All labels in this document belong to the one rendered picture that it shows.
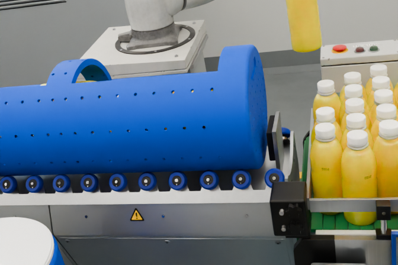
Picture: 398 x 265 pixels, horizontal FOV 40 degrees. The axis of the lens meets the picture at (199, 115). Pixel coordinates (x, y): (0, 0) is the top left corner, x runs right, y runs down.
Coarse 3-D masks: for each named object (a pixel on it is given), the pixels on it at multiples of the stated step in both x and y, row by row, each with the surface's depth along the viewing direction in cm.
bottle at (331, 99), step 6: (318, 96) 131; (324, 96) 130; (330, 96) 130; (336, 96) 130; (318, 102) 130; (324, 102) 129; (330, 102) 129; (336, 102) 130; (336, 108) 130; (336, 114) 130; (336, 120) 131
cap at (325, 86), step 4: (320, 80) 131; (324, 80) 131; (328, 80) 131; (320, 84) 130; (324, 84) 129; (328, 84) 129; (332, 84) 129; (320, 88) 129; (324, 88) 129; (328, 88) 128; (332, 88) 129; (324, 92) 129; (328, 92) 129
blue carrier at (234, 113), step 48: (240, 48) 121; (0, 96) 129; (48, 96) 125; (96, 96) 122; (144, 96) 119; (192, 96) 116; (240, 96) 113; (0, 144) 129; (48, 144) 126; (96, 144) 123; (144, 144) 120; (192, 144) 118; (240, 144) 115
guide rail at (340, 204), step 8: (312, 200) 110; (320, 200) 110; (328, 200) 109; (336, 200) 109; (344, 200) 109; (352, 200) 108; (360, 200) 108; (368, 200) 107; (392, 200) 106; (312, 208) 111; (320, 208) 111; (328, 208) 110; (336, 208) 110; (344, 208) 109; (352, 208) 109; (360, 208) 109; (368, 208) 108; (392, 208) 107
